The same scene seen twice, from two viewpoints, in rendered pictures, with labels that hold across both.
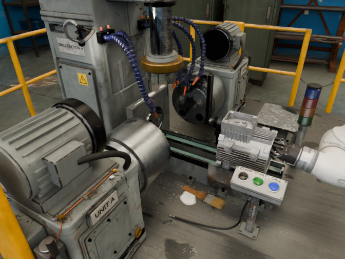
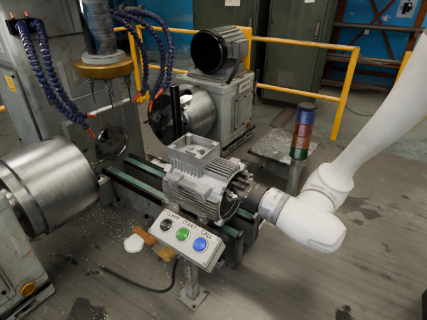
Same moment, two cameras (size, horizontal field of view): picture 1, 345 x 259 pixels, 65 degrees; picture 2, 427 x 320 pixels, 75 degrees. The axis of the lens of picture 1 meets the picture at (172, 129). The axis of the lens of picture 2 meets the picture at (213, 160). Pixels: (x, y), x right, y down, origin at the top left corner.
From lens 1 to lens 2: 0.47 m
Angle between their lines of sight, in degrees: 4
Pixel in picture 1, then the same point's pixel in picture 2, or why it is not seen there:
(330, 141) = (312, 183)
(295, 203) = (271, 261)
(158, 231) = (74, 286)
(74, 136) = not seen: outside the picture
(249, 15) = (295, 32)
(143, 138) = (46, 162)
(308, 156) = (272, 202)
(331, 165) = (300, 218)
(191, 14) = not seen: hidden behind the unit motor
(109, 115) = (46, 131)
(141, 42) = not seen: hidden behind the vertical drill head
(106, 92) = (37, 101)
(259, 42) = (305, 63)
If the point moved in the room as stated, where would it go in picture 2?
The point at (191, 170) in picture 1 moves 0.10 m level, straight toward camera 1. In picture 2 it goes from (147, 207) to (136, 227)
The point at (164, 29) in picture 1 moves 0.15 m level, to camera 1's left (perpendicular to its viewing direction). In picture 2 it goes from (94, 18) to (43, 17)
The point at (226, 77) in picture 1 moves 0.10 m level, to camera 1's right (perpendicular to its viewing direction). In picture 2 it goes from (216, 94) to (239, 94)
